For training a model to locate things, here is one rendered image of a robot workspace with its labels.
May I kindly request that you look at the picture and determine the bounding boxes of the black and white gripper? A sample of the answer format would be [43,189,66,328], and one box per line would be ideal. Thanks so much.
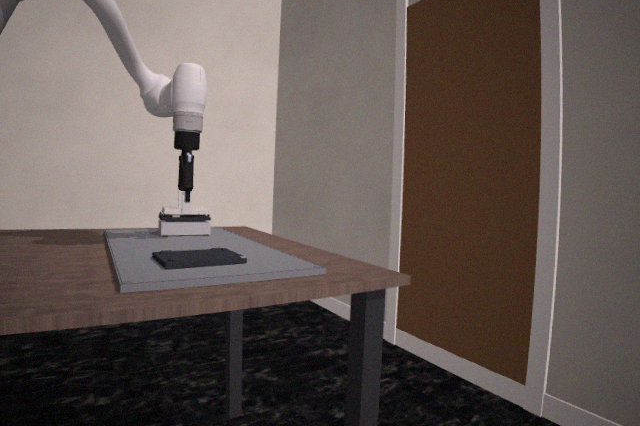
[174,131,200,214]

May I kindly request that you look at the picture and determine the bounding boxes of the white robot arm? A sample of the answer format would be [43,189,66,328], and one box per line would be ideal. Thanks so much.
[0,0,207,133]

